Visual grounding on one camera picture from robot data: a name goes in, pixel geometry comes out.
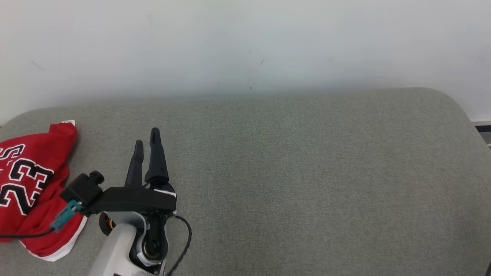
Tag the white wall baseboard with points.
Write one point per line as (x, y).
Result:
(481, 120)

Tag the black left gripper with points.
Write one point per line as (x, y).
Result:
(134, 200)

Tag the red jersey number 23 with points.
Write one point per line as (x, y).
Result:
(27, 180)

